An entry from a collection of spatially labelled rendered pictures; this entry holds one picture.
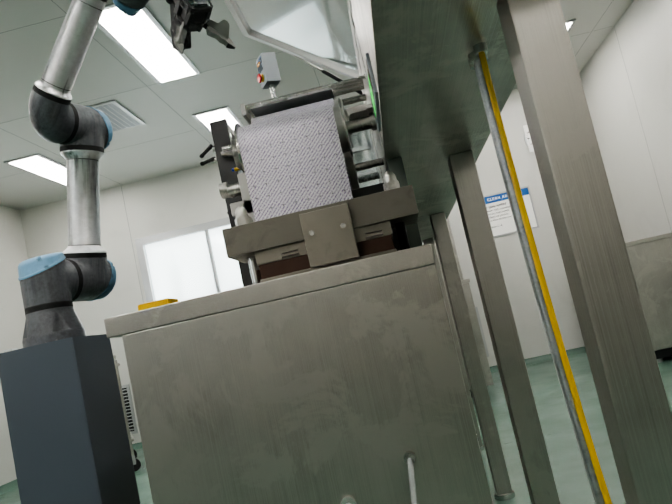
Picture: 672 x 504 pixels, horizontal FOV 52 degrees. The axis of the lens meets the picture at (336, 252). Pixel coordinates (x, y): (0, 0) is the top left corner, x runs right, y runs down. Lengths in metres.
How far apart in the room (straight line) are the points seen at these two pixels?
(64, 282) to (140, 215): 5.87
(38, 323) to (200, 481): 0.67
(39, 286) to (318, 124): 0.81
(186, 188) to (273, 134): 5.98
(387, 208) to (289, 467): 0.54
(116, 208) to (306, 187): 6.31
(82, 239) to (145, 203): 5.77
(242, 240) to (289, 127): 0.36
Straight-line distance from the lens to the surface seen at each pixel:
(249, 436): 1.36
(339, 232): 1.36
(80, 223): 1.98
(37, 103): 1.92
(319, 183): 1.61
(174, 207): 7.61
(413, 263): 1.31
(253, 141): 1.65
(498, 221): 7.25
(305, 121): 1.65
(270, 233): 1.40
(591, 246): 0.83
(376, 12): 0.87
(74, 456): 1.80
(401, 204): 1.39
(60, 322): 1.85
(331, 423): 1.33
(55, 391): 1.80
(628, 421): 0.85
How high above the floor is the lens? 0.78
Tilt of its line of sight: 6 degrees up
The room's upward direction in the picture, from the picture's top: 13 degrees counter-clockwise
